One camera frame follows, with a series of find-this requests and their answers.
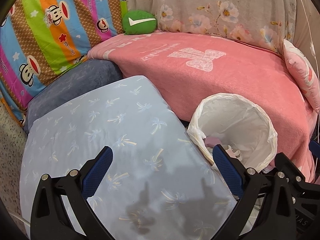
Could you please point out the green round cushion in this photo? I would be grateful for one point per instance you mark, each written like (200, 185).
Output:
(138, 22)

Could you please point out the small pink pillow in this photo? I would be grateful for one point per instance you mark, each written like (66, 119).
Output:
(300, 67)

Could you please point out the mauve cloth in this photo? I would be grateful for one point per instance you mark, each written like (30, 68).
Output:
(211, 141)

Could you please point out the grey floral blanket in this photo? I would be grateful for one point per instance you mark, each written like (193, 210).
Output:
(212, 5)

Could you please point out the light blue palm print cloth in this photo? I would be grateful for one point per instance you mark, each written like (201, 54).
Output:
(112, 120)

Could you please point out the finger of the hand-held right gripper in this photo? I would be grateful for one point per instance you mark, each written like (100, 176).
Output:
(315, 146)
(300, 187)

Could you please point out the beige cloth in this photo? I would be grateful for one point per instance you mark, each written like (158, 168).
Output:
(302, 30)

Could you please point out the grey-blue sofa cushion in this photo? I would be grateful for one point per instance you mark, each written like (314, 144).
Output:
(75, 85)

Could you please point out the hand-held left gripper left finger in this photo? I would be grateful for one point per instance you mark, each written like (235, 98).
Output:
(97, 172)

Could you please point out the pink bow print blanket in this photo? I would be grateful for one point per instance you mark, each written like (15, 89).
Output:
(200, 85)

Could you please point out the bin with white plastic liner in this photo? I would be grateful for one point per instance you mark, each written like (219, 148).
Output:
(237, 120)

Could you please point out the striped monkey print quilt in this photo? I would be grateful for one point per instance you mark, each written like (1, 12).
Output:
(50, 30)

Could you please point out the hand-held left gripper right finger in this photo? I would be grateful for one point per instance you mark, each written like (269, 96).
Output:
(227, 170)

